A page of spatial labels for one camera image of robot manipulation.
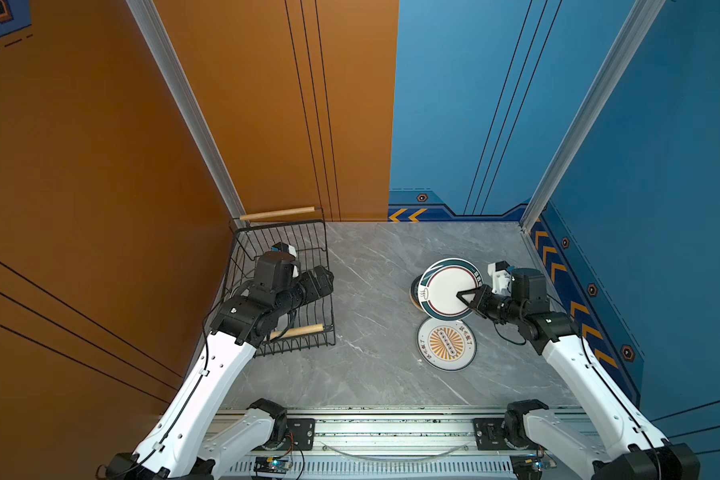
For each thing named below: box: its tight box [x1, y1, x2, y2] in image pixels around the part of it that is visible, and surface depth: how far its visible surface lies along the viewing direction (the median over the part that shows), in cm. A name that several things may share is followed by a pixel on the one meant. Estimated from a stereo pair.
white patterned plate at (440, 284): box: [418, 258, 484, 321], surface depth 82 cm
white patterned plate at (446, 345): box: [416, 318, 477, 372], surface depth 89 cm
